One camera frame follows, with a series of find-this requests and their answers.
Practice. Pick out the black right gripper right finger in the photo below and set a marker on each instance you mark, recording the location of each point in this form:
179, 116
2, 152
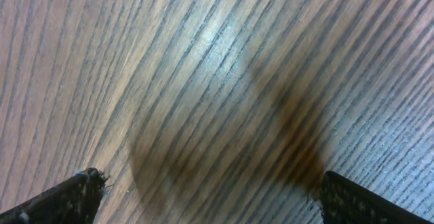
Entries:
346, 202

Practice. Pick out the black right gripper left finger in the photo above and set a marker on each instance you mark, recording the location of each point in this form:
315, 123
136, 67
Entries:
75, 200

